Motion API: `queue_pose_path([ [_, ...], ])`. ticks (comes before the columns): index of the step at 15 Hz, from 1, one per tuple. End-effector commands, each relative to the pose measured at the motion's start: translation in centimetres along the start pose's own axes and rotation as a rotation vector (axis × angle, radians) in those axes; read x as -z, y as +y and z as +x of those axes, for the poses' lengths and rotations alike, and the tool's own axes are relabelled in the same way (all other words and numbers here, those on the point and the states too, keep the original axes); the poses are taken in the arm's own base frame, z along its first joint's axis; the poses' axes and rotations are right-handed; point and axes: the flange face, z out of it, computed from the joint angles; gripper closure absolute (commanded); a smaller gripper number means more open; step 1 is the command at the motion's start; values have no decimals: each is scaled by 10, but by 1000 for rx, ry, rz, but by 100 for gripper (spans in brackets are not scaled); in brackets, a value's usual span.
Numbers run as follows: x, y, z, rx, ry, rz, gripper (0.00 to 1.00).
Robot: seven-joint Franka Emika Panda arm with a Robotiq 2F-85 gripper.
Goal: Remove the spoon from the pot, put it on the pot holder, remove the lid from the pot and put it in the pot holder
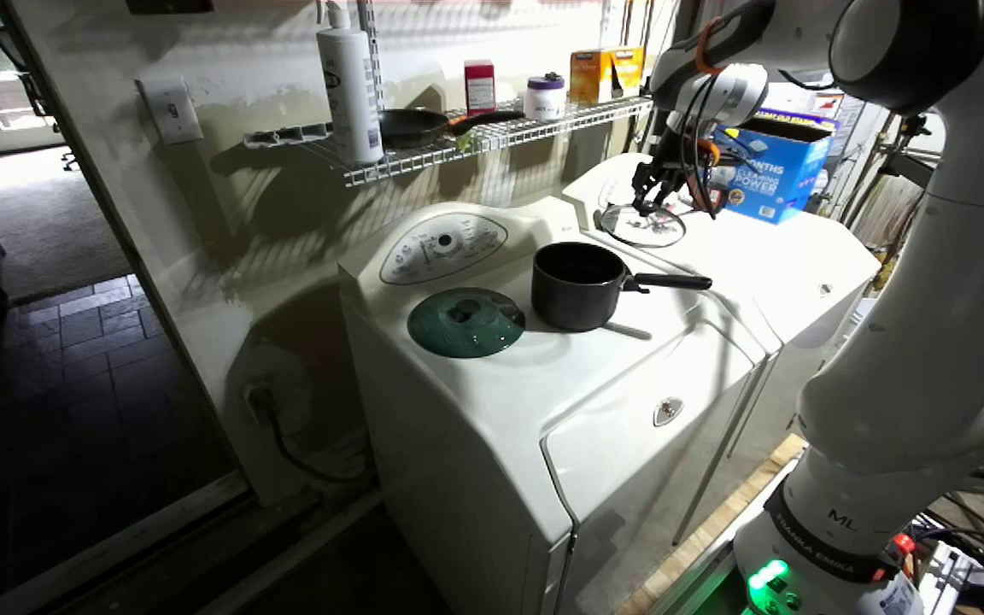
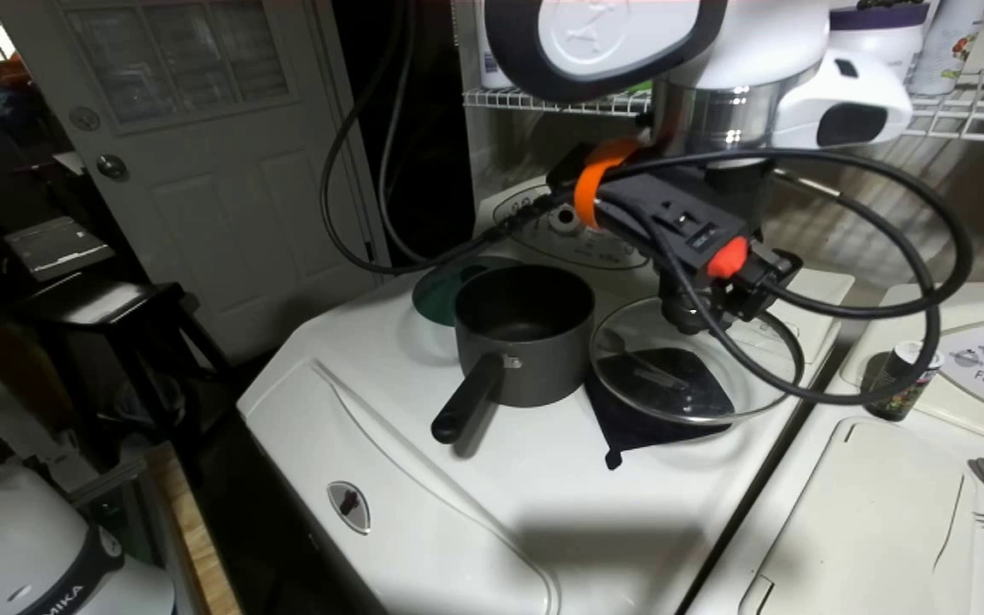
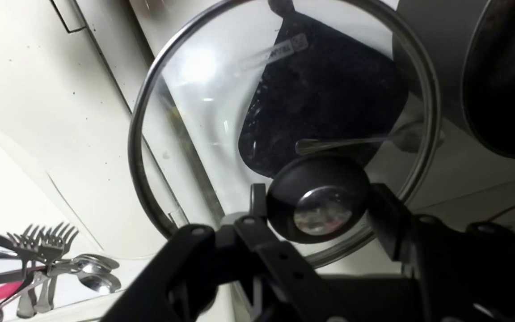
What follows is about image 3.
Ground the white washing machine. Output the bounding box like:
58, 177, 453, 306
129, 0, 515, 282

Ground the steel table spoon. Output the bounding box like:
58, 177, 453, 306
77, 264, 124, 295
70, 252, 122, 277

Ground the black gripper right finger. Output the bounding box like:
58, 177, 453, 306
367, 182, 451, 322

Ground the dark grey saucepan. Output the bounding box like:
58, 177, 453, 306
390, 0, 515, 161

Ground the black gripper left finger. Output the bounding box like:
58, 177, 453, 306
235, 182, 339, 322

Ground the glass pot lid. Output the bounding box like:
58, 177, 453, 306
128, 0, 444, 270

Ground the dark navy pot holder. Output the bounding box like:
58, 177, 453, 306
237, 0, 408, 179

